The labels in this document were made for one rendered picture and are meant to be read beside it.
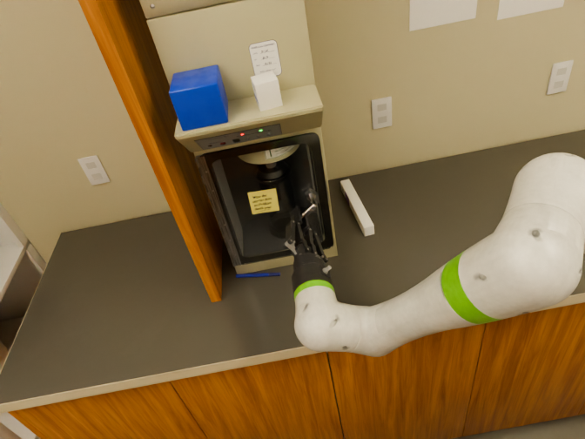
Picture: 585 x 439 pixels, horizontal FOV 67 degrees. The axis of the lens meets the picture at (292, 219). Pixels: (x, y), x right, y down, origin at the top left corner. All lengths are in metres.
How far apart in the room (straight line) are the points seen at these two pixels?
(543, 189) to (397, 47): 0.93
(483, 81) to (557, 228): 1.11
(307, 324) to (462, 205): 0.82
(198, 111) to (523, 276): 0.67
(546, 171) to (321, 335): 0.49
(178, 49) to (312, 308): 0.61
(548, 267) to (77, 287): 1.39
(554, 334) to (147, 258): 1.30
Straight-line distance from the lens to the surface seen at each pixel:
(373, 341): 0.96
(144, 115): 1.00
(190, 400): 1.46
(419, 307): 0.80
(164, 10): 1.01
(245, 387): 1.41
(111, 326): 1.46
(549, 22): 1.76
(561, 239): 0.67
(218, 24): 1.01
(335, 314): 0.92
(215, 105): 0.95
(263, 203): 1.21
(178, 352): 1.30
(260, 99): 0.97
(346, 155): 1.69
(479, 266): 0.68
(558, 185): 0.75
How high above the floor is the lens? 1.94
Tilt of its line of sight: 40 degrees down
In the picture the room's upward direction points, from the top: 12 degrees counter-clockwise
